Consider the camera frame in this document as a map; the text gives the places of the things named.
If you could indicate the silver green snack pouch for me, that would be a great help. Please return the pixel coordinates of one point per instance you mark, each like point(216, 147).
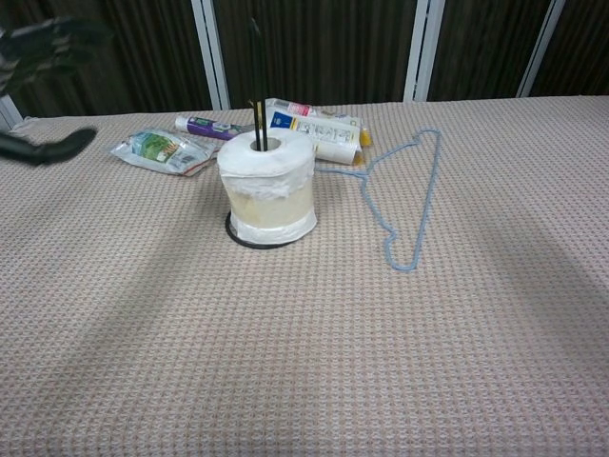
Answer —
point(162, 151)

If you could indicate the beige waffle weave tablecloth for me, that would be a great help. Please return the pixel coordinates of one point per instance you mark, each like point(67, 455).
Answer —
point(304, 343)

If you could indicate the white partition frame post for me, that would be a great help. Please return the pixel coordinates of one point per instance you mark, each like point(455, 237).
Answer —
point(540, 52)
point(211, 52)
point(423, 47)
point(8, 112)

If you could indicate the white paper towel roll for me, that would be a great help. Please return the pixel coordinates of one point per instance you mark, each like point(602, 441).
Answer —
point(266, 190)

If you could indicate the yellow ended clear packet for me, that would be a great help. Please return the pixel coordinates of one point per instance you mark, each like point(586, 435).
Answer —
point(365, 139)

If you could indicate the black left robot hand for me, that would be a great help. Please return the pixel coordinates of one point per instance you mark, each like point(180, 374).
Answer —
point(52, 148)

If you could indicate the white purple tube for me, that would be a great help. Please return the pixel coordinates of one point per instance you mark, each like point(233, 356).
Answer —
point(204, 126)

